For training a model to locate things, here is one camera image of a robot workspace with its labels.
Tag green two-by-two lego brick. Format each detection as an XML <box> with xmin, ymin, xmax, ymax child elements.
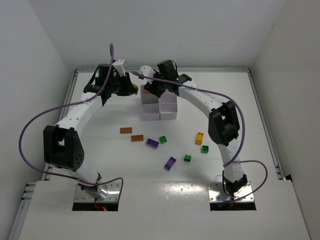
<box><xmin>159</xmin><ymin>135</ymin><xmax>168</xmax><ymax>144</ymax></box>

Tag purple butterfly lego brick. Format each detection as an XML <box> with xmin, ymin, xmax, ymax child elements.
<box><xmin>145</xmin><ymin>138</ymin><xmax>160</xmax><ymax>149</ymax></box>

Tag yellow lego brick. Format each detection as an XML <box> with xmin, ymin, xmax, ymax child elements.
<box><xmin>195</xmin><ymin>132</ymin><xmax>204</xmax><ymax>145</ymax></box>

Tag dark green lego brick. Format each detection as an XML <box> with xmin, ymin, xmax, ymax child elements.
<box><xmin>183</xmin><ymin>154</ymin><xmax>192</xmax><ymax>163</ymax></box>

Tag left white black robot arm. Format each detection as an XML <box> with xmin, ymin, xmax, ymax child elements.
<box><xmin>43</xmin><ymin>59</ymin><xmax>138</xmax><ymax>186</ymax></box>

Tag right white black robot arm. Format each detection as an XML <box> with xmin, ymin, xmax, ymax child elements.
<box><xmin>139</xmin><ymin>60</ymin><xmax>248</xmax><ymax>197</ymax></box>

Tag small lime lego brick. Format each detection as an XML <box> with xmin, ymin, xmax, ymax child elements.
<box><xmin>133</xmin><ymin>84</ymin><xmax>139</xmax><ymax>95</ymax></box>

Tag left white divided container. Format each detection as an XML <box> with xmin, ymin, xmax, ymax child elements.
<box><xmin>140</xmin><ymin>85</ymin><xmax>160</xmax><ymax>121</ymax></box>

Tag white divided container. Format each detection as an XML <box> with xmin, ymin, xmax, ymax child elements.
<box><xmin>158</xmin><ymin>92</ymin><xmax>178</xmax><ymax>120</ymax></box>
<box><xmin>140</xmin><ymin>85</ymin><xmax>160</xmax><ymax>121</ymax></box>

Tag right white divided container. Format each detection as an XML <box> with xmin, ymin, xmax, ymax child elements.
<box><xmin>158</xmin><ymin>92</ymin><xmax>178</xmax><ymax>120</ymax></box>

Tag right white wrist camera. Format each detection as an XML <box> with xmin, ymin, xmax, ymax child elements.
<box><xmin>138</xmin><ymin>65</ymin><xmax>156</xmax><ymax>78</ymax></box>

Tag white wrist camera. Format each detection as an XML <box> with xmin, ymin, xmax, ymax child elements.
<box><xmin>112</xmin><ymin>59</ymin><xmax>126</xmax><ymax>77</ymax></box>
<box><xmin>138</xmin><ymin>65</ymin><xmax>156</xmax><ymax>78</ymax></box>

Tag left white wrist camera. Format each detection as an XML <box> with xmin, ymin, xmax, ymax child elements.
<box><xmin>112</xmin><ymin>59</ymin><xmax>126</xmax><ymax>77</ymax></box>

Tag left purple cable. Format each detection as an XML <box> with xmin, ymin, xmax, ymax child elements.
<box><xmin>18</xmin><ymin>43</ymin><xmax>124</xmax><ymax>201</ymax></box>

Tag purple cable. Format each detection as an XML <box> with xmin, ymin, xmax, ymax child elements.
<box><xmin>18</xmin><ymin>43</ymin><xmax>124</xmax><ymax>201</ymax></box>
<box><xmin>131</xmin><ymin>71</ymin><xmax>268</xmax><ymax>205</ymax></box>

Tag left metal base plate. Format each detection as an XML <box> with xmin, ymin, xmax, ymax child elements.
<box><xmin>74</xmin><ymin>182</ymin><xmax>121</xmax><ymax>203</ymax></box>

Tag metal base plate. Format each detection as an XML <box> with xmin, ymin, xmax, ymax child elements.
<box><xmin>207</xmin><ymin>182</ymin><xmax>255</xmax><ymax>204</ymax></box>
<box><xmin>74</xmin><ymin>182</ymin><xmax>121</xmax><ymax>203</ymax></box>

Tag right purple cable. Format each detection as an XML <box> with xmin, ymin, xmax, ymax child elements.
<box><xmin>131</xmin><ymin>71</ymin><xmax>268</xmax><ymax>205</ymax></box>

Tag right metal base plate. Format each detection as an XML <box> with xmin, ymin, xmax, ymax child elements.
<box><xmin>207</xmin><ymin>182</ymin><xmax>255</xmax><ymax>204</ymax></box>

